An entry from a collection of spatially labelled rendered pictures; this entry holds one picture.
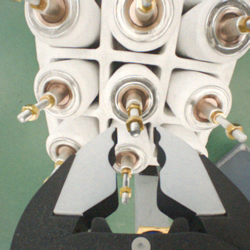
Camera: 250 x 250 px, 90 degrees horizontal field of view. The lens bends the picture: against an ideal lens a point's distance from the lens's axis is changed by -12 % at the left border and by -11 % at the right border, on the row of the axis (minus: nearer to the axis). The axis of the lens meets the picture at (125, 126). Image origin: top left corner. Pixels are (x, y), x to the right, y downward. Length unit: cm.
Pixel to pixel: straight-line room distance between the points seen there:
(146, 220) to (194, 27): 37
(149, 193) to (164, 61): 32
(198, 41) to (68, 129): 25
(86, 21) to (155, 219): 39
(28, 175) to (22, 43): 63
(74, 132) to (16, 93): 40
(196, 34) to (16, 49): 53
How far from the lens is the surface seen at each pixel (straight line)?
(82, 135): 28
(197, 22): 23
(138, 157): 27
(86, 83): 23
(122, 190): 22
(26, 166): 85
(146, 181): 43
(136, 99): 19
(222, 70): 33
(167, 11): 22
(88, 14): 23
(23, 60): 58
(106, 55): 28
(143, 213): 37
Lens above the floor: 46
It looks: 62 degrees down
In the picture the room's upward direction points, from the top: 176 degrees counter-clockwise
